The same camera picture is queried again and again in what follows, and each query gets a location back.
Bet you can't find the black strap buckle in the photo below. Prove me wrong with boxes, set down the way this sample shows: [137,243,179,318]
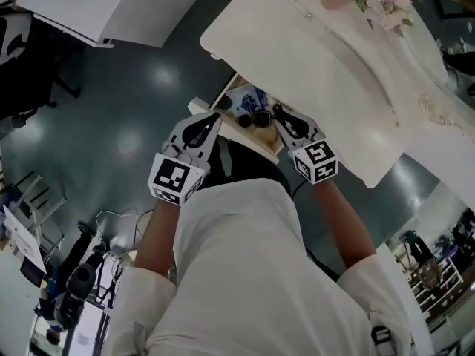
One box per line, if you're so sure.
[370,324,393,348]

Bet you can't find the person's white shirt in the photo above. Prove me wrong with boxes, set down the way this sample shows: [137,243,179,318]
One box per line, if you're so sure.
[105,178,413,356]

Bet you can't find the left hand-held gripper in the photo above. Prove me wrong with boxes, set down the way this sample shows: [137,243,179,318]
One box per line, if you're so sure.
[148,111,223,207]

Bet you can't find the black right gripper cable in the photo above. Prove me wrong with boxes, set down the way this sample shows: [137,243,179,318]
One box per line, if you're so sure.
[290,179,311,200]

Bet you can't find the white drawer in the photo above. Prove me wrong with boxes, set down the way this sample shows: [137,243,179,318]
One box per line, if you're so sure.
[187,73,294,165]

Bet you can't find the white vanity dressing table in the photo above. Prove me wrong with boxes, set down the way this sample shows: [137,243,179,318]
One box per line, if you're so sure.
[199,0,475,189]

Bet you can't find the black office chair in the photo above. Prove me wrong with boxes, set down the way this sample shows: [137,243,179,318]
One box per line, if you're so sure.
[0,13,85,128]

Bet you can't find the person's black trousers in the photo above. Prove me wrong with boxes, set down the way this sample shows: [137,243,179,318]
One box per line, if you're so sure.
[206,137,294,200]

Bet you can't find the white sheet board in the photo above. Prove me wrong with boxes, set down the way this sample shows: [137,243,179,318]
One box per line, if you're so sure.
[2,204,48,274]

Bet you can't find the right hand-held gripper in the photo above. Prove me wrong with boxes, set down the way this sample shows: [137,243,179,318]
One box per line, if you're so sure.
[275,110,339,185]

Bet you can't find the white and black rounded device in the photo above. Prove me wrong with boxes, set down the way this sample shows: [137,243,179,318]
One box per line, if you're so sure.
[0,16,33,66]

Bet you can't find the white background shelf rack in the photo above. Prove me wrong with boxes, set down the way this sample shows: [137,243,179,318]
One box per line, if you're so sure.
[404,257,467,317]

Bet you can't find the black square container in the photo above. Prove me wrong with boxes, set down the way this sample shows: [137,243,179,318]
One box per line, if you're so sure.
[252,110,274,130]

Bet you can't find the person's right forearm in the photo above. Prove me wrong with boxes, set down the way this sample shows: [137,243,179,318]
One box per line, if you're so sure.
[313,178,376,274]

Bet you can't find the blue patterned packet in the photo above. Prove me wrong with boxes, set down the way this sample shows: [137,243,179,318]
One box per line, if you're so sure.
[226,85,269,118]

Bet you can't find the person's left forearm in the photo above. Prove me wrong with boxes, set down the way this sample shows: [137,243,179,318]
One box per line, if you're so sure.
[133,197,183,286]

